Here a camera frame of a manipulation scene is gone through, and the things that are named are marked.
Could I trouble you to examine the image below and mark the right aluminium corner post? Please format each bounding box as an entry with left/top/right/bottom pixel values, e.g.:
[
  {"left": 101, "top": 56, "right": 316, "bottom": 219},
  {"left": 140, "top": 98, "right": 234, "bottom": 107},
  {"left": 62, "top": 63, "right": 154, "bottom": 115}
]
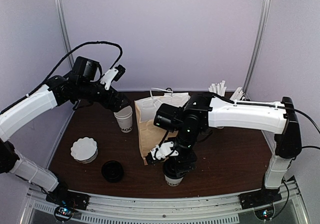
[{"left": 243, "top": 0, "right": 272, "bottom": 94}]

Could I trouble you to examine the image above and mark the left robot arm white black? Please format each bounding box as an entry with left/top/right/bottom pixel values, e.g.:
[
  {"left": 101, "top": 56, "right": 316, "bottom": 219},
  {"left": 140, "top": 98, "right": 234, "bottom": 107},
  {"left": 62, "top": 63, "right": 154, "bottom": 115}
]
[{"left": 0, "top": 56, "right": 130, "bottom": 206}]

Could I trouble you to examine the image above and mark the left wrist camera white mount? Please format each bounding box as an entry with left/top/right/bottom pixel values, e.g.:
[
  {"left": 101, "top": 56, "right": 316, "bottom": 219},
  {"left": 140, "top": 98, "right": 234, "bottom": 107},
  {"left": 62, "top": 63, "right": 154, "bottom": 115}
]
[{"left": 100, "top": 64, "right": 126, "bottom": 90}]

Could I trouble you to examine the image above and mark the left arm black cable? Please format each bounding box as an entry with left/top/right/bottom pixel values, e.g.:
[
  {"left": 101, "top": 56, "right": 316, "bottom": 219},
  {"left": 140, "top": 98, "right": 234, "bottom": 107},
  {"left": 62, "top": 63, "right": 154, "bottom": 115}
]
[{"left": 24, "top": 40, "right": 124, "bottom": 95}]

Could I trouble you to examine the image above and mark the aluminium corner post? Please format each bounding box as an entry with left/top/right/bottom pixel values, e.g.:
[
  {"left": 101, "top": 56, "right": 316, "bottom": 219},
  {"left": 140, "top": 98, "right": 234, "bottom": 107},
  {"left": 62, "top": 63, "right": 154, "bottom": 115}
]
[
  {"left": 54, "top": 0, "right": 72, "bottom": 53},
  {"left": 243, "top": 0, "right": 272, "bottom": 94}
]

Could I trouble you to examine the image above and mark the brown paper bag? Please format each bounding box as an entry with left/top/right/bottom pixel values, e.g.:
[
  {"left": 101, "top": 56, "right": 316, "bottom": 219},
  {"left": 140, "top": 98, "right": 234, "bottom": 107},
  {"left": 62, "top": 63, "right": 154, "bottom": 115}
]
[{"left": 134, "top": 88, "right": 190, "bottom": 165}]

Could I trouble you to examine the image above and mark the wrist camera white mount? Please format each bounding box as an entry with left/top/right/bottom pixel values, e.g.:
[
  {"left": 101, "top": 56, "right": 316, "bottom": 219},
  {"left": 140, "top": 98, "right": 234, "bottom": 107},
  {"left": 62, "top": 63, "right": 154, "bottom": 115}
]
[
  {"left": 145, "top": 141, "right": 179, "bottom": 165},
  {"left": 100, "top": 64, "right": 126, "bottom": 90}
]

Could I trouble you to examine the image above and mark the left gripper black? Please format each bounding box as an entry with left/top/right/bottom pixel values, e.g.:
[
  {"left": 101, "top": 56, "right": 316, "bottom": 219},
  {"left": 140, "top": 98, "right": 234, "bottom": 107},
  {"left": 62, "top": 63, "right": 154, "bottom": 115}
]
[{"left": 77, "top": 81, "right": 132, "bottom": 113}]

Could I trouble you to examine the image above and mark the white scalloped ceramic dish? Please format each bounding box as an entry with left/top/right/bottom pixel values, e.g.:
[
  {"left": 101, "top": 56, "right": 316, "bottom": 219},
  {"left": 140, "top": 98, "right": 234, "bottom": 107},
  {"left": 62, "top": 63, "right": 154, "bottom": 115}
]
[{"left": 70, "top": 137, "right": 98, "bottom": 164}]

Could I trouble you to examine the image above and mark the stack of white paper cups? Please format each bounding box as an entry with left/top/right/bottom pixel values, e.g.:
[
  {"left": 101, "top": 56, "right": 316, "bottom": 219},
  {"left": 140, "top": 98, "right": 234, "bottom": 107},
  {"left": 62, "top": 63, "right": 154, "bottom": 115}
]
[{"left": 114, "top": 106, "right": 133, "bottom": 133}]

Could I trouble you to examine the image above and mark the black plastic cup lid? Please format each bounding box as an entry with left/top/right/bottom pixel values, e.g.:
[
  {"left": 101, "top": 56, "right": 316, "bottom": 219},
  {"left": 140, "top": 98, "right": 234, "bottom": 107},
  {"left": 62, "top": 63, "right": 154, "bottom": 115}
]
[{"left": 162, "top": 162, "right": 185, "bottom": 180}]

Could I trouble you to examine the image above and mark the left aluminium corner post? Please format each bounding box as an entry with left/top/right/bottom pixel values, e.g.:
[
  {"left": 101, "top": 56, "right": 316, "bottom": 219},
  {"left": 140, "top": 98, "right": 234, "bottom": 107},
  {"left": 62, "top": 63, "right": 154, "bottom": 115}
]
[{"left": 54, "top": 0, "right": 72, "bottom": 53}]

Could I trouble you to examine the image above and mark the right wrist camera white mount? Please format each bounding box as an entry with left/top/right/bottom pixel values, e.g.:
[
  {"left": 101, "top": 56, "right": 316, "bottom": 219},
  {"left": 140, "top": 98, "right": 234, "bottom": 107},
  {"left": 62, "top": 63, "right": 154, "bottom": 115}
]
[{"left": 145, "top": 141, "right": 179, "bottom": 165}]

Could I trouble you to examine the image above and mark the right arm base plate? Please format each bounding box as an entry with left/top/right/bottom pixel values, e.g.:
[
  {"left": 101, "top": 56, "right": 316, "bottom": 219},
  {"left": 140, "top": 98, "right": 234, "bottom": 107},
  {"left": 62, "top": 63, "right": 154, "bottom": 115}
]
[{"left": 238, "top": 188, "right": 282, "bottom": 210}]

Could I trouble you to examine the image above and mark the white paper coffee cup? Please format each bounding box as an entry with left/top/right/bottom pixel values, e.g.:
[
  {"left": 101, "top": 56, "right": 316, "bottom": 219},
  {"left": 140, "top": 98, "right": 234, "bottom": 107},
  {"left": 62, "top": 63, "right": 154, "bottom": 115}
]
[{"left": 164, "top": 174, "right": 186, "bottom": 187}]

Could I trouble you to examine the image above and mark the bundle of white wrapped straws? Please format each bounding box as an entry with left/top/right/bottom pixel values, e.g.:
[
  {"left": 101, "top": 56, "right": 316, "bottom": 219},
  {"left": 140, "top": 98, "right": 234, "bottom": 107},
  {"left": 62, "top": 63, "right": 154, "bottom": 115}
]
[{"left": 208, "top": 80, "right": 246, "bottom": 101}]

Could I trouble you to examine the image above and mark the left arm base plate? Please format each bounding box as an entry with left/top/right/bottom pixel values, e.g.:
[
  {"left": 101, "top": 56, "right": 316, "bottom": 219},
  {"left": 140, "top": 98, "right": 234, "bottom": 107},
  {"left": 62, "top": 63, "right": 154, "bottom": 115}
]
[{"left": 42, "top": 190, "right": 90, "bottom": 211}]

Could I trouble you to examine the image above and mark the stack of black lids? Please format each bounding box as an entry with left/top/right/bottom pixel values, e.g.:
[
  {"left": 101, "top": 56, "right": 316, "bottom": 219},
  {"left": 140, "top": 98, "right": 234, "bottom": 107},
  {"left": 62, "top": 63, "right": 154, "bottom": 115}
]
[{"left": 101, "top": 160, "right": 125, "bottom": 183}]

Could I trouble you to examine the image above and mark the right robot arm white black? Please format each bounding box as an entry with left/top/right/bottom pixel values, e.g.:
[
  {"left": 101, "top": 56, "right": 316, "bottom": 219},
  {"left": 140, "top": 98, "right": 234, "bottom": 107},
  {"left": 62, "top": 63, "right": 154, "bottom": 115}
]
[{"left": 145, "top": 92, "right": 302, "bottom": 205}]

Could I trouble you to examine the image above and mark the aluminium front rail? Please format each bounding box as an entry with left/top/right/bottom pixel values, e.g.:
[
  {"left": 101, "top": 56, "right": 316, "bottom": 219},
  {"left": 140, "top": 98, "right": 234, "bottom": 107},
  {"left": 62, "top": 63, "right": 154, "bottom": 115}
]
[{"left": 24, "top": 179, "right": 303, "bottom": 224}]

